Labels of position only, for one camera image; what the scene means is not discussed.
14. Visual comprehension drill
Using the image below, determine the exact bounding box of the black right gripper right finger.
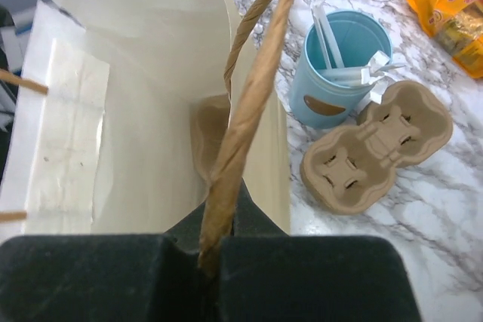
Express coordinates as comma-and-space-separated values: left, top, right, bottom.
218, 186, 422, 321

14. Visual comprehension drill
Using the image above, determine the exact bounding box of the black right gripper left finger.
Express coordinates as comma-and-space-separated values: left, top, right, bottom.
1, 207, 203, 321

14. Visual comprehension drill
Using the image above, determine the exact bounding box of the beige paper bag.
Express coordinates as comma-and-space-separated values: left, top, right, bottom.
0, 0, 301, 278

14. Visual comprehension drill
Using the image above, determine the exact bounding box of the brown pulp cup carrier stack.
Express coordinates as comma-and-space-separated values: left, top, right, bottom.
300, 81, 453, 215

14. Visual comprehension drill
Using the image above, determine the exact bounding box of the blue straw holder cup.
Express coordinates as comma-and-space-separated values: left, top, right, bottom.
289, 10, 392, 129

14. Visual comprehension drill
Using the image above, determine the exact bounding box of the orange snack bag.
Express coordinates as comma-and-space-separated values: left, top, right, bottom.
407, 0, 482, 78

